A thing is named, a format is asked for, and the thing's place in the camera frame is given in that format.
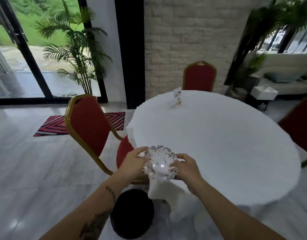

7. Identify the person's left hand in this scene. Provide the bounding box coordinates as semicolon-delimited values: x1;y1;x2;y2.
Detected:
118;146;149;181

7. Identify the person's right hand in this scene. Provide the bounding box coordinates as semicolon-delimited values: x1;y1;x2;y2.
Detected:
172;153;206;196

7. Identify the clear glass scalloped bowl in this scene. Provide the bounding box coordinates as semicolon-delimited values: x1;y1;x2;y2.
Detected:
143;145;179;182

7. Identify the person's right forearm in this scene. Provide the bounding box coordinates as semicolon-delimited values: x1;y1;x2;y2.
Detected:
187;180;286;240

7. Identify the person's left forearm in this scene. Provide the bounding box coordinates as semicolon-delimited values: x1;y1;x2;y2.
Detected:
40;170;141;240

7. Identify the white tablecloth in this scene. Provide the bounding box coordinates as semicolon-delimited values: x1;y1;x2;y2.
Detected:
126;90;302;223

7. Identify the black round stool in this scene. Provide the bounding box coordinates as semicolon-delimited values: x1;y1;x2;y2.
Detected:
110;189;155;238

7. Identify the red striped floor mat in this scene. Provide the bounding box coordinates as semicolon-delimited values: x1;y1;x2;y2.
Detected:
33;112;125;137

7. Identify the white box planter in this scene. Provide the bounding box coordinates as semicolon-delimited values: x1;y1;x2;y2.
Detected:
250;85;279;101

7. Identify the tall green palm plant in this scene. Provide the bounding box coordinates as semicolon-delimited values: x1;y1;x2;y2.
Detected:
35;0;112;96

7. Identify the white sofa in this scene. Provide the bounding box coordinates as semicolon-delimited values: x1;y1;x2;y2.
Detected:
253;53;307;96

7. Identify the large dark leafy plant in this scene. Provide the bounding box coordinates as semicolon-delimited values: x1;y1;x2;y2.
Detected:
224;0;307;87

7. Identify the black framed glass door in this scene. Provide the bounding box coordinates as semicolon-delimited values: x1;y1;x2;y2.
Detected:
0;0;109;106

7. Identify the red chair with gold frame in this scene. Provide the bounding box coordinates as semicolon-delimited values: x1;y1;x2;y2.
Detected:
64;94;149;185
182;61;217;93
278;95;307;168

